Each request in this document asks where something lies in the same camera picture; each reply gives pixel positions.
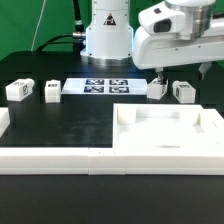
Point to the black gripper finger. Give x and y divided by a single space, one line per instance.
160 75
203 69

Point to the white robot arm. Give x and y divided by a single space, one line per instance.
178 32

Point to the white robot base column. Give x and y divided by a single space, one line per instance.
109 36

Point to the white U-shaped obstacle fence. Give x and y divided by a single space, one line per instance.
195 160

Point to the white square table top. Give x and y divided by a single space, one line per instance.
164 125

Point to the white fiducial marker plate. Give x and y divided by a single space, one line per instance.
105 86

